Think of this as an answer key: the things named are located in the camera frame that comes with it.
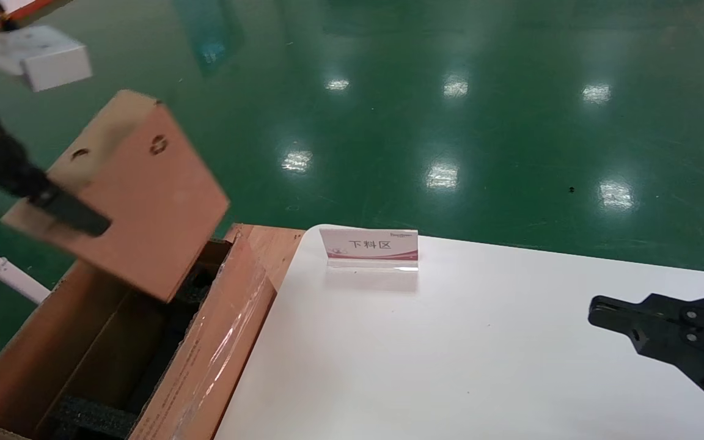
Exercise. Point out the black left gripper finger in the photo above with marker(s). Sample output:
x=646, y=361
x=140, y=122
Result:
x=74, y=215

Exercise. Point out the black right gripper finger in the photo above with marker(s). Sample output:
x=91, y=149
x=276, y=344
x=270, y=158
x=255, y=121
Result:
x=682, y=330

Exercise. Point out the small cardboard box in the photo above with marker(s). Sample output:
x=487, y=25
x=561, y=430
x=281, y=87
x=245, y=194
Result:
x=144, y=208

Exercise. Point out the large open cardboard box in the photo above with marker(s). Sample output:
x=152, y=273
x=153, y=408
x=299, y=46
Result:
x=217, y=342

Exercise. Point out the black foam box liner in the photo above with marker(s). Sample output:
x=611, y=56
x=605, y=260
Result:
x=95, y=417

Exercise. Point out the white plastic pipe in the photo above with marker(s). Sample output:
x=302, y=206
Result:
x=16, y=280

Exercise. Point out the white platform with red edge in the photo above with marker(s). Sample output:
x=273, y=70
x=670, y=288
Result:
x=25, y=7

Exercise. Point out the plywood board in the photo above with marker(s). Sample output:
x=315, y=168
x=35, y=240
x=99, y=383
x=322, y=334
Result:
x=272, y=250

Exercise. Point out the acrylic sign with red stripe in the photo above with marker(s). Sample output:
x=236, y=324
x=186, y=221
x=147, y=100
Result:
x=370, y=244

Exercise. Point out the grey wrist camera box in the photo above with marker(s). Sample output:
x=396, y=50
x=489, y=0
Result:
x=52, y=61

